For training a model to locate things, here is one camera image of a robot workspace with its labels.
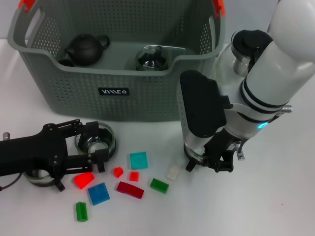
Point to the white two-stud block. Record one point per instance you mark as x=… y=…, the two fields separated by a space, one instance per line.
x=172 y=173

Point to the dark clay teapot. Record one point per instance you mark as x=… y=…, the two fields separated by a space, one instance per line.
x=85 y=50

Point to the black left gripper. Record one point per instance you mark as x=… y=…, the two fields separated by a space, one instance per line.
x=29 y=152

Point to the dark red long block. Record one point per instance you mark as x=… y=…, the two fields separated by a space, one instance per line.
x=130 y=189

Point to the teal square block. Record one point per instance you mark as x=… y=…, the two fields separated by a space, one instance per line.
x=139 y=161

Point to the green rectangular block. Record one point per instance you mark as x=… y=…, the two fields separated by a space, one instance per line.
x=81 y=212
x=159 y=185

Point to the blue square block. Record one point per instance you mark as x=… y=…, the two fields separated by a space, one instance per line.
x=98 y=193

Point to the grey perforated plastic storage bin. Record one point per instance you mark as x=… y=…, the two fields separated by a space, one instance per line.
x=123 y=105

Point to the small red peaked block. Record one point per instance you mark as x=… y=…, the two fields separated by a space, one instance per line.
x=118 y=172

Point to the small red square block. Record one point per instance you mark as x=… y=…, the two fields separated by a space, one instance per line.
x=134 y=176

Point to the thin flat grey plate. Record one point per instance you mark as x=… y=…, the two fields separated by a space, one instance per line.
x=176 y=48

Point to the glass teacup with black holder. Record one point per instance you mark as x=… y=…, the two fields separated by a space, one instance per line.
x=151 y=60
x=98 y=146
x=193 y=155
x=39 y=180

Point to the orange-red wedge block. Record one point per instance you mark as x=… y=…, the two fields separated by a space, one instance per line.
x=83 y=180

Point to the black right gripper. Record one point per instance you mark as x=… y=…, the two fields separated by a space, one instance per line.
x=222 y=143

